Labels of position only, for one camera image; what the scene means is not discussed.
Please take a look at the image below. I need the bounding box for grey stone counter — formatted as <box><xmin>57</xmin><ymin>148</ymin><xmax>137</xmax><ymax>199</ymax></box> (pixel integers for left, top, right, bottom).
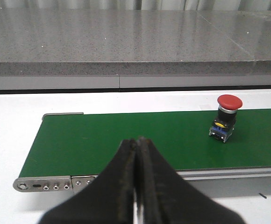
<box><xmin>0</xmin><ymin>8</ymin><xmax>271</xmax><ymax>91</ymax></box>

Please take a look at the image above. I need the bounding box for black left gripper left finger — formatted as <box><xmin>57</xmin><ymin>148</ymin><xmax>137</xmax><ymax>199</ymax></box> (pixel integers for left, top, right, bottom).
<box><xmin>39</xmin><ymin>140</ymin><xmax>136</xmax><ymax>224</ymax></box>

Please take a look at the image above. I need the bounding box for white pleated curtain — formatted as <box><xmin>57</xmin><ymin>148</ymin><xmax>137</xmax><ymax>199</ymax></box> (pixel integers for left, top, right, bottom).
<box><xmin>0</xmin><ymin>0</ymin><xmax>271</xmax><ymax>11</ymax></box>

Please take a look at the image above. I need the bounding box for green conveyor belt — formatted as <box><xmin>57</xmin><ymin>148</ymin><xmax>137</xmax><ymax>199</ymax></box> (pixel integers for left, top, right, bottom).
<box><xmin>19</xmin><ymin>109</ymin><xmax>271</xmax><ymax>178</ymax></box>

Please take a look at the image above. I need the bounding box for aluminium conveyor frame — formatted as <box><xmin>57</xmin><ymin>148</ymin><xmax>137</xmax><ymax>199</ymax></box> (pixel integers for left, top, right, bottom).
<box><xmin>13</xmin><ymin>113</ymin><xmax>271</xmax><ymax>197</ymax></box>

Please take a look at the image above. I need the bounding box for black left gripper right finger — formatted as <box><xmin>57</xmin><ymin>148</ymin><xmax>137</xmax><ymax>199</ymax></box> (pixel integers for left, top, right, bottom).
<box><xmin>135</xmin><ymin>138</ymin><xmax>244</xmax><ymax>224</ymax></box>

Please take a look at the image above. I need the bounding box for red mushroom push button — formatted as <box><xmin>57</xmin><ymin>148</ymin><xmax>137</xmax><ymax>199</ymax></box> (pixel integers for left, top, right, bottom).
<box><xmin>208</xmin><ymin>94</ymin><xmax>243</xmax><ymax>143</ymax></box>

